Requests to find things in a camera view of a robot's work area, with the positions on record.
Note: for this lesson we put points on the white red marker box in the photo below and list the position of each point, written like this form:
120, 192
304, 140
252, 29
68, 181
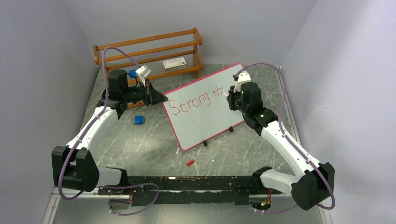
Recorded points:
174, 64

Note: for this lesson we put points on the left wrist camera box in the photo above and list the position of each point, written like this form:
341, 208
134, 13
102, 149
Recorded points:
142, 72

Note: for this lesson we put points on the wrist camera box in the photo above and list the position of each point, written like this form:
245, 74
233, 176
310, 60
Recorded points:
241, 78
142, 72

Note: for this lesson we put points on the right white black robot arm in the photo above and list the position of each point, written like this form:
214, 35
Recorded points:
312, 181

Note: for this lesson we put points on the blue eraser on shelf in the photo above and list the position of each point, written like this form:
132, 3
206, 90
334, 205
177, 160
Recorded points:
132, 74

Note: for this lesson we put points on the red marker cap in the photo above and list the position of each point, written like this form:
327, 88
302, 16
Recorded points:
190, 162

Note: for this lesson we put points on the wire whiteboard stand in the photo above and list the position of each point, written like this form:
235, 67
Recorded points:
230, 129

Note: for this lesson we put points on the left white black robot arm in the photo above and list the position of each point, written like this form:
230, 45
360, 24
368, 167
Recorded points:
74, 165

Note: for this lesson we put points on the blue eraser on table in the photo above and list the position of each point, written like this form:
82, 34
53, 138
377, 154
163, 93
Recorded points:
139, 120

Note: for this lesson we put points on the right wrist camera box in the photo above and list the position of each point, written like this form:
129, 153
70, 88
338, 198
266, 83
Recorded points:
241, 78

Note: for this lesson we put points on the pink-framed whiteboard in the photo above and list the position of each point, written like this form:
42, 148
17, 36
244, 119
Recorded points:
198, 111

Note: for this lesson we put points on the wooden three-tier shelf rack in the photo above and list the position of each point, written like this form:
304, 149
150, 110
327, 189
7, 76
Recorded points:
151, 51

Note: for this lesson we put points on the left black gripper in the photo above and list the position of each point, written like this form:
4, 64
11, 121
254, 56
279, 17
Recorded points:
152, 96

